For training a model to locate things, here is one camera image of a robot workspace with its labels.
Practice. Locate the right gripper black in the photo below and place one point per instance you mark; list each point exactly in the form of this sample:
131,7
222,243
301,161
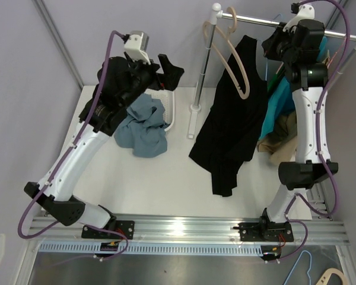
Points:
269,44

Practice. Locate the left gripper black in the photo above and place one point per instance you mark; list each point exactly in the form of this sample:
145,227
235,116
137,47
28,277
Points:
168,81

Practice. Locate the light blue wire hanger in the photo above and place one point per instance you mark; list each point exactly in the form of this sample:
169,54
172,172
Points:
277,17

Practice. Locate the green t shirt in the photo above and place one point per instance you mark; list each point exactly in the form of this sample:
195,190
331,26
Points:
275,81

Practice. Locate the teal t shirt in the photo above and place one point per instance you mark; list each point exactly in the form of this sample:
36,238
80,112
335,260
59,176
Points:
279,102

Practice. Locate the grey-blue t shirt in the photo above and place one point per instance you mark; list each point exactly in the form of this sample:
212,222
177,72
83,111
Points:
143,130

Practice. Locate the black t shirt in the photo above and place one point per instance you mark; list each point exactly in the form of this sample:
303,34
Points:
233,126

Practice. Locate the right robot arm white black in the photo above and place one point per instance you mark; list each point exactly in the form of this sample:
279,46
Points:
296,179

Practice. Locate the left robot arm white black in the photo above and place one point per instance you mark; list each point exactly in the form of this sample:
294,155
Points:
121,82

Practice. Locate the beige t shirt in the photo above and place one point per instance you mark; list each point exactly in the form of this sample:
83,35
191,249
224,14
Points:
282,142

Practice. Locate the white plastic laundry basket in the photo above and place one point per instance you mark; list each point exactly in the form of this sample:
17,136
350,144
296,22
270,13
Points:
167,98

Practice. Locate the metal clothes rack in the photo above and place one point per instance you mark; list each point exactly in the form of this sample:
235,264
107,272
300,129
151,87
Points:
218,13

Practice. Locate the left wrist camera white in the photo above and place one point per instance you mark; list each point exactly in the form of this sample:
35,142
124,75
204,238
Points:
136,45

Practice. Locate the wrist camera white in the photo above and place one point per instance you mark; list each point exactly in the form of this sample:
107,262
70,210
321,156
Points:
301,11
136,45

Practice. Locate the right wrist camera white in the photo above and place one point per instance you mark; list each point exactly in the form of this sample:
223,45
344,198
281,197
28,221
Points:
301,11

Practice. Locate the pink wire hanger beige shirt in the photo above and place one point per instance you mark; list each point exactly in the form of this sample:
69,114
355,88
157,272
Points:
336,49

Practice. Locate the aluminium mounting rail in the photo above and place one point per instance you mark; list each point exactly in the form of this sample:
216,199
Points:
169,229

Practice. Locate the white slotted cable duct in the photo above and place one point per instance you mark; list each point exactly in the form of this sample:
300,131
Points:
150,248

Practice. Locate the blue wire hanger on floor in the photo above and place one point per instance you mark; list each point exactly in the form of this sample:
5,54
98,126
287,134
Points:
301,269

